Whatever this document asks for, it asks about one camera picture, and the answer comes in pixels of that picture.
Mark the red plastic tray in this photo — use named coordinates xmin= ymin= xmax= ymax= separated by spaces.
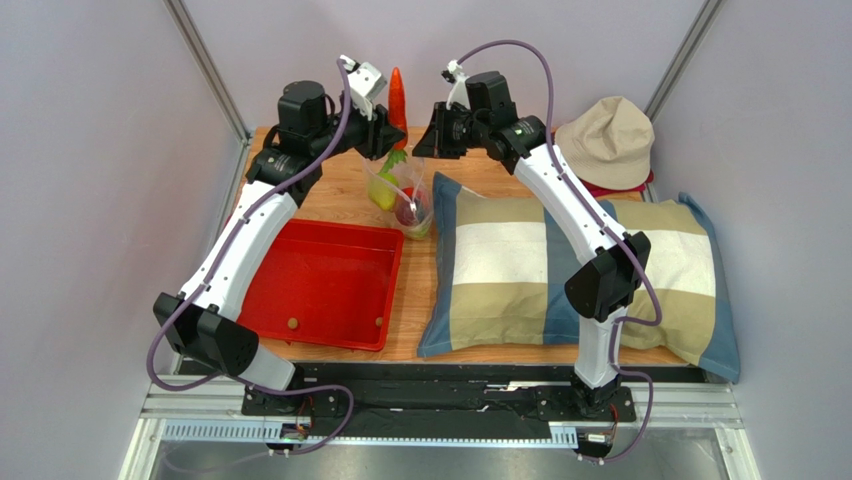
xmin=237 ymin=219 xmax=404 ymax=352

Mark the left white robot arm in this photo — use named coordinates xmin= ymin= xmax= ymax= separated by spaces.
xmin=149 ymin=73 xmax=404 ymax=396

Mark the white green cauliflower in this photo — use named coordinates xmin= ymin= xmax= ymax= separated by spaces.
xmin=403 ymin=219 xmax=432 ymax=240

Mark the plaid blue beige pillow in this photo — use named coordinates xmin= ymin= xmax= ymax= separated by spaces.
xmin=417 ymin=173 xmax=741 ymax=383

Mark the orange carrot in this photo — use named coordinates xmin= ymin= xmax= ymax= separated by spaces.
xmin=380 ymin=67 xmax=408 ymax=173

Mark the green apple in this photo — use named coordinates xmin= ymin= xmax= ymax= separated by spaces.
xmin=367 ymin=172 xmax=399 ymax=212

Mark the clear zip top bag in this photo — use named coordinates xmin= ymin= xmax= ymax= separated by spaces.
xmin=362 ymin=150 xmax=434 ymax=240

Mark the dark purple mangosteen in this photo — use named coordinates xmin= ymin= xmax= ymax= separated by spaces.
xmin=394 ymin=202 xmax=422 ymax=227

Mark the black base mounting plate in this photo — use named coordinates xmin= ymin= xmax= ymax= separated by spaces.
xmin=178 ymin=359 xmax=637 ymax=441

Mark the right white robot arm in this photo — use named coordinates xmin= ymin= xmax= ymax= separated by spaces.
xmin=413 ymin=66 xmax=651 ymax=418

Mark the red yellow apple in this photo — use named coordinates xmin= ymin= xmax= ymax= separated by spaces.
xmin=396 ymin=186 xmax=429 ymax=208

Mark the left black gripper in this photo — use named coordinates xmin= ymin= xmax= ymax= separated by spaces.
xmin=310 ymin=95 xmax=406 ymax=163

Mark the red folded cloth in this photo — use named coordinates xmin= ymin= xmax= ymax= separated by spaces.
xmin=581 ymin=171 xmax=654 ymax=198

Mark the aluminium frame rail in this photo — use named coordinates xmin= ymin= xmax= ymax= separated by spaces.
xmin=120 ymin=363 xmax=760 ymax=479

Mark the beige bucket hat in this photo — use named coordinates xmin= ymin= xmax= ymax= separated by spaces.
xmin=554 ymin=96 xmax=656 ymax=190

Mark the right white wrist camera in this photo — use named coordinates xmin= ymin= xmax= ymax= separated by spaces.
xmin=441 ymin=60 xmax=470 ymax=109

